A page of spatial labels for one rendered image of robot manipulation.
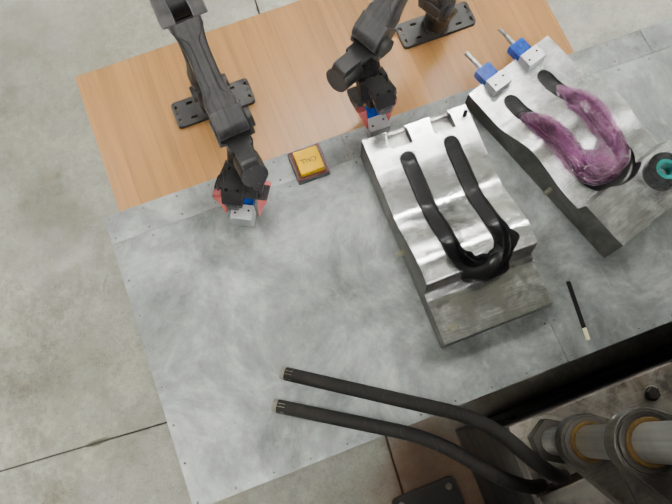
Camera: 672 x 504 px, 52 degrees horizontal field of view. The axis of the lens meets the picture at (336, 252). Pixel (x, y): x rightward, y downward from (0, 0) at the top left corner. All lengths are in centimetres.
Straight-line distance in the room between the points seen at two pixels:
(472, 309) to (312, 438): 45
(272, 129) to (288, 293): 41
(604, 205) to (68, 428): 180
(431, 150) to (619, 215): 44
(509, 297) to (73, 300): 156
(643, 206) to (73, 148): 195
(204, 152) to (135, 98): 23
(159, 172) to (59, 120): 113
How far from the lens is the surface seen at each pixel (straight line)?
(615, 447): 116
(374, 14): 151
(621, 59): 196
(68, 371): 254
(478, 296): 157
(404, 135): 166
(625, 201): 167
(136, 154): 177
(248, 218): 160
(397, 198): 158
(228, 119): 143
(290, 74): 180
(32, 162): 279
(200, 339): 161
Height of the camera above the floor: 237
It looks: 75 degrees down
